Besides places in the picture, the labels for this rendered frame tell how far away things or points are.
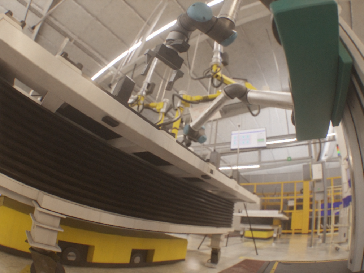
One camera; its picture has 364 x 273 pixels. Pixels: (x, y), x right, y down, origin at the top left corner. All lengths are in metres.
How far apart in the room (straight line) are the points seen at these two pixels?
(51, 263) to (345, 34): 1.28
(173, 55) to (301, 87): 0.51
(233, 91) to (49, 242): 1.41
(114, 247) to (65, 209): 0.61
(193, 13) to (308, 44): 0.43
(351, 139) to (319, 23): 0.40
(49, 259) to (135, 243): 0.74
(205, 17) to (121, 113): 0.48
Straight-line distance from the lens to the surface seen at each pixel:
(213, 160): 1.40
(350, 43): 0.62
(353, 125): 0.74
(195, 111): 2.15
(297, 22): 0.47
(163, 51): 0.76
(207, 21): 0.76
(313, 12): 0.47
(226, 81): 2.15
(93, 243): 1.21
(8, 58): 0.73
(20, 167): 0.86
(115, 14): 11.81
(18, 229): 1.07
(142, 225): 0.99
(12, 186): 0.86
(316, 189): 3.74
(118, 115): 0.69
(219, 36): 0.78
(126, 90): 0.81
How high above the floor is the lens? 0.49
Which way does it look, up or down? 25 degrees up
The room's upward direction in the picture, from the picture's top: 11 degrees clockwise
